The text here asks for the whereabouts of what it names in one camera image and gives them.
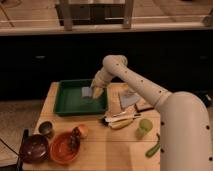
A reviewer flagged green cucumber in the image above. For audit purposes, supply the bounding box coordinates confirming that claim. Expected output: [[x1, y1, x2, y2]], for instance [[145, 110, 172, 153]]
[[145, 134, 160, 158]]

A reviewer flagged wooden block with black edge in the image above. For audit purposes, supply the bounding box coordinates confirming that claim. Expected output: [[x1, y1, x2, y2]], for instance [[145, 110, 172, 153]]
[[135, 101, 153, 113]]

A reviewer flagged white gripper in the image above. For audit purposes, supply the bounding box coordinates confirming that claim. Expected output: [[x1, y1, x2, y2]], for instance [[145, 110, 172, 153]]
[[91, 71, 111, 99]]

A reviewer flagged green pear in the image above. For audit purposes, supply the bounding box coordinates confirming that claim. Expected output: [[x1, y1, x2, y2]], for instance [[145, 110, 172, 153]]
[[136, 119, 153, 139]]

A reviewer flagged green plastic tray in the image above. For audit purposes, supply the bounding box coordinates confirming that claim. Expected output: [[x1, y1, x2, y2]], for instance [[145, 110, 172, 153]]
[[54, 79, 108, 116]]

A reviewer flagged light blue cloth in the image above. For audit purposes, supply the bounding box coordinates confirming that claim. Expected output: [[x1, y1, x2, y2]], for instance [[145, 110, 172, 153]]
[[119, 89, 141, 109]]

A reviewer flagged black tool beside table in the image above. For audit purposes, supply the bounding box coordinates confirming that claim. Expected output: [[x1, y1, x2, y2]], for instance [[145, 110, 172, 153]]
[[15, 129, 29, 171]]

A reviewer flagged dark red bowl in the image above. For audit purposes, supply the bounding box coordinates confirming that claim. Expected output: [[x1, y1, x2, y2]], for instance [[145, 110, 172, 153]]
[[21, 134, 49, 163]]

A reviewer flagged yellow banana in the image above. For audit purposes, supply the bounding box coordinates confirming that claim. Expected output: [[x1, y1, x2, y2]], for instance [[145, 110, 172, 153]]
[[110, 119, 133, 130]]

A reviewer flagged small metal cup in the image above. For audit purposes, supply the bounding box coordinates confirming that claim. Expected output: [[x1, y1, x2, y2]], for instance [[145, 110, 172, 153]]
[[38, 121, 54, 138]]

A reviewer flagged orange bowl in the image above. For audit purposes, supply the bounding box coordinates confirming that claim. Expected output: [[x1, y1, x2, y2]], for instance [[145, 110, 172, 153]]
[[49, 132, 80, 165]]

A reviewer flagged red apple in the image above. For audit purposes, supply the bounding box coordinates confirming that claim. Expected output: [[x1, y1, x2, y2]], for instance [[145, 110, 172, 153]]
[[77, 124, 89, 138]]

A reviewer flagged dark blue device on floor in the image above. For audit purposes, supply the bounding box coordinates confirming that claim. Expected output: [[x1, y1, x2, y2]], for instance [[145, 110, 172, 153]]
[[201, 93, 212, 107]]

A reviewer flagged dark grape bunch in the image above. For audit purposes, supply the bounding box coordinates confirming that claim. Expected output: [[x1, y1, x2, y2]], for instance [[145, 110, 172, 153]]
[[69, 128, 80, 152]]

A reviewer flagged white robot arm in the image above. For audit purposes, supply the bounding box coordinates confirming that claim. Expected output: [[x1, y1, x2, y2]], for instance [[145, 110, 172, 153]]
[[92, 55, 213, 171]]

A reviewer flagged blue sponge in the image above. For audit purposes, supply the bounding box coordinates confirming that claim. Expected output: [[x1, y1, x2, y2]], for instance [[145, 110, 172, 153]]
[[82, 87, 92, 98]]

